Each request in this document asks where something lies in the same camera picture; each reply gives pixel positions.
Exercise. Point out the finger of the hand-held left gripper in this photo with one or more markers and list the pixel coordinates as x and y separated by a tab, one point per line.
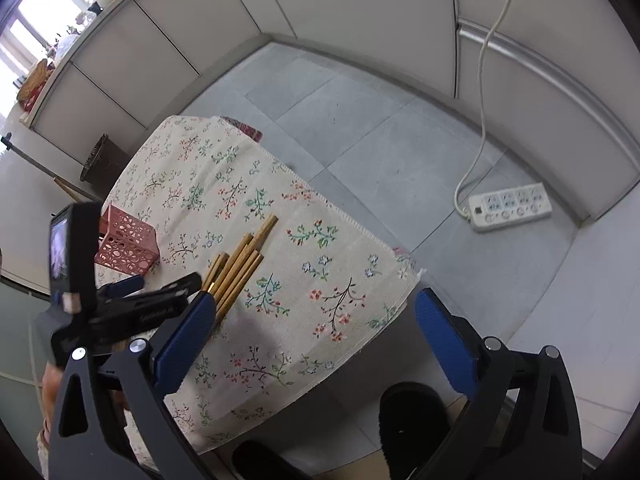
145	310
122	285

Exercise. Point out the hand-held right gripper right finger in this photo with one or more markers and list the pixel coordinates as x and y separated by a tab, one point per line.
445	342

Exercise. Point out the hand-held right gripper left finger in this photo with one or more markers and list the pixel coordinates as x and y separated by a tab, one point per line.
184	342

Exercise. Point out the pink perforated utensil holder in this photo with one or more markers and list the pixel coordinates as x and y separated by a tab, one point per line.
127	245

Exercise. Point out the bunch of wooden chopsticks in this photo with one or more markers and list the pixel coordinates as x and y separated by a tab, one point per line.
240	270

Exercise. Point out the person's left hand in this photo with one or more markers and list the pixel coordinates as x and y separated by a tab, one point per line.
52	405

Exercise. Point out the black slipper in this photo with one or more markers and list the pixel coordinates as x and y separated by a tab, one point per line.
415	425

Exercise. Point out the frosted glass door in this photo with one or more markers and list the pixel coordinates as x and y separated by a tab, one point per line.
17	330

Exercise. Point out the brown trash bin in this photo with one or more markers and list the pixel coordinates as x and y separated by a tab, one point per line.
102	160

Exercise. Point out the white power strip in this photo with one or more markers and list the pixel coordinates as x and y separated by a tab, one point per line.
510	207

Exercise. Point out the floral tablecloth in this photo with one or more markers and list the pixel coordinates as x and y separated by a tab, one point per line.
300	240

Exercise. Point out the woven basket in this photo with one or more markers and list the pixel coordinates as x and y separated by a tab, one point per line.
32	82

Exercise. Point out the pink patterned cloth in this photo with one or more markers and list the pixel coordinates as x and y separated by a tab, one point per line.
245	127

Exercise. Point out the white kitchen countertop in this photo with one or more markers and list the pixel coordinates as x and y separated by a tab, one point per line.
64	57

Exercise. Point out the kitchen window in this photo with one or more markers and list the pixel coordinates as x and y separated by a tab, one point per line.
37	2

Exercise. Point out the white kitchen cabinets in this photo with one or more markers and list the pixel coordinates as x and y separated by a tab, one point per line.
350	5

